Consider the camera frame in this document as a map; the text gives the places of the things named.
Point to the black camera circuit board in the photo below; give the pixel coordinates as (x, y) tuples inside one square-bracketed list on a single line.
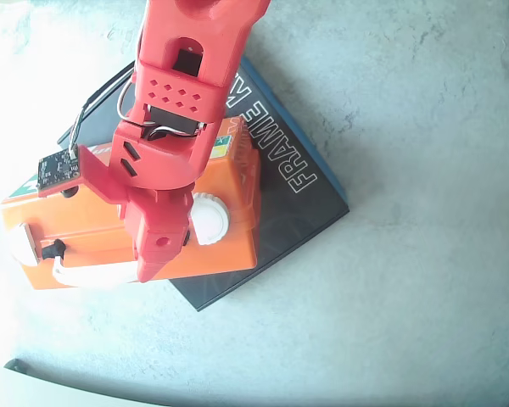
[(58, 169)]

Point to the red robot arm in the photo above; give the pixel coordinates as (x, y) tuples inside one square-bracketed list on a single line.
[(203, 42)]

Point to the dark frame kit box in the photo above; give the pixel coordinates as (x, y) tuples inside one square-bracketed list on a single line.
[(297, 237)]

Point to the red camera mount bracket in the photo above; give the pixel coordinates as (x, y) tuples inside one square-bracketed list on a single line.
[(104, 178)]

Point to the white flat panel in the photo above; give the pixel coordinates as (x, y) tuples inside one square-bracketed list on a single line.
[(34, 390)]

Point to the orange plastic box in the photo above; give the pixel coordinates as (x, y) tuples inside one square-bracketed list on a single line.
[(220, 263)]

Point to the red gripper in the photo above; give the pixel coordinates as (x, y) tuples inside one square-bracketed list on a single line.
[(156, 242)]

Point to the white round box latch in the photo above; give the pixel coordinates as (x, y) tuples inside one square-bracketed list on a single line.
[(21, 250), (210, 220)]

